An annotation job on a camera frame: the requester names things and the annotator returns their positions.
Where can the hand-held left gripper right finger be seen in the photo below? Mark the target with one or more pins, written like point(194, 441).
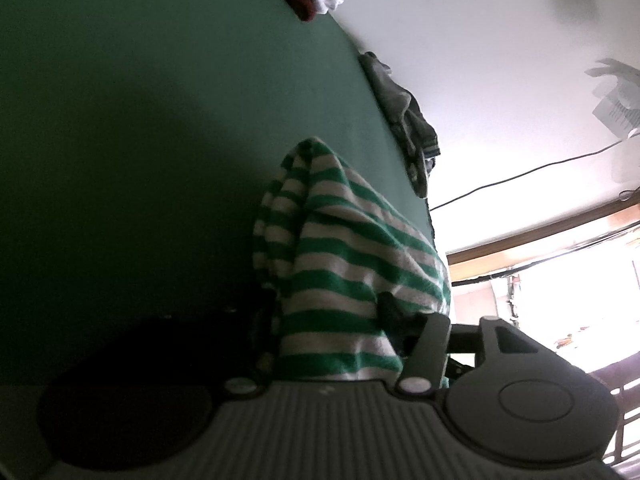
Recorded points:
point(395, 320)

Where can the white papers on wall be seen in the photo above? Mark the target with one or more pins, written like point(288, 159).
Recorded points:
point(620, 110)

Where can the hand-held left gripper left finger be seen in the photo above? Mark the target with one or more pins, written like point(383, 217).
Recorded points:
point(250, 340)

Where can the wooden window frame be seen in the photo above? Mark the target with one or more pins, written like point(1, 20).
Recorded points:
point(500, 250)

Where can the green white striped shirt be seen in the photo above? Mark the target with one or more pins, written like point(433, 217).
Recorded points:
point(340, 240)

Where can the grey striped garment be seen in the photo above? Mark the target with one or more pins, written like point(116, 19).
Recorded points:
point(410, 125)

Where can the green bed sheet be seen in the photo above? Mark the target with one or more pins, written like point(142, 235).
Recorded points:
point(150, 110)

